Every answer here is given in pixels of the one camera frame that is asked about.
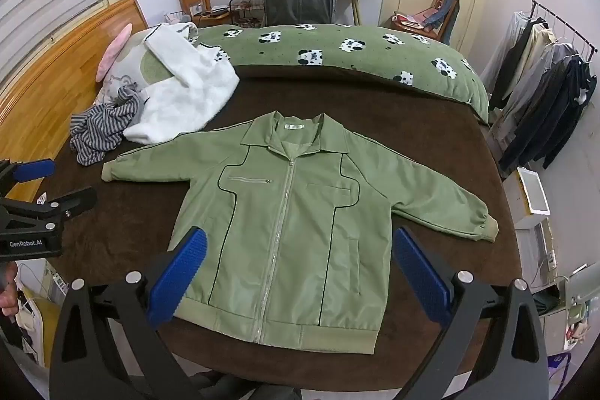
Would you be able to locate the green zip jacket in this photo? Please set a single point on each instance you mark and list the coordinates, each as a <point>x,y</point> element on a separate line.
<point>253,240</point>

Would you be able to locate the yellow bedside cabinet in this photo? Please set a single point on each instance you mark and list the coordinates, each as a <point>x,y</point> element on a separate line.
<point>42,334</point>

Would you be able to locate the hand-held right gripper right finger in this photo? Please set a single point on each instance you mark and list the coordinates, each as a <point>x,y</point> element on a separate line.
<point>422,278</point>

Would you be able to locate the white fleece garment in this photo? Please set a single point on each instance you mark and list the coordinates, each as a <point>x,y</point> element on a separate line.
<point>187,100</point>

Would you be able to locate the green panda print blanket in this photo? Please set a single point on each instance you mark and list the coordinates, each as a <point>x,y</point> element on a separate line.
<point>375,67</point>

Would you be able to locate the wooden headboard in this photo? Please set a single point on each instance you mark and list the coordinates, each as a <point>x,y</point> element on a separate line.
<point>56,67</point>

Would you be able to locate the row of hanging clothes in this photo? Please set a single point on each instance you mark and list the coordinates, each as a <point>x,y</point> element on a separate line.
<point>548,109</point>

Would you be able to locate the white appliance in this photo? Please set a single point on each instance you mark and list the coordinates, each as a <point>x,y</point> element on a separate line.
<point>532,250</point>

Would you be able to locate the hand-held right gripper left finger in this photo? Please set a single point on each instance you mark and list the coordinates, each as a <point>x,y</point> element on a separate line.
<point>180,278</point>

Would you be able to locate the metal clothes rack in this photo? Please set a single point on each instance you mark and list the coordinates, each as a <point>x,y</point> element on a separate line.
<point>533,8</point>

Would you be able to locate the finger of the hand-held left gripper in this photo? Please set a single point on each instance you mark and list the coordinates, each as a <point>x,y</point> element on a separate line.
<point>70,201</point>
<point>35,170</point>

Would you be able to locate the blue jeans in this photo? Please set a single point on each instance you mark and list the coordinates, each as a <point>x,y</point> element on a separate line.
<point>450,13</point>

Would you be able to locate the white yellow-edged box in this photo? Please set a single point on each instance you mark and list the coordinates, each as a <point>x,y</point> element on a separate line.
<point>534,194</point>

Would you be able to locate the cartoon print pillow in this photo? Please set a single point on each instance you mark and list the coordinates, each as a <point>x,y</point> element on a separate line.
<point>122,74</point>

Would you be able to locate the white power strip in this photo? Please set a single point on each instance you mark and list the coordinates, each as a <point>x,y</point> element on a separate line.
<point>56,285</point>

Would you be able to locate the person's left hand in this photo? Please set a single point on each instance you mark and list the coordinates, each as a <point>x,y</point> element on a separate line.
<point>7,301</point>

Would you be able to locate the grey striped garment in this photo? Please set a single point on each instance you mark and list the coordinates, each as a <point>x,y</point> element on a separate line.
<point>101,133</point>

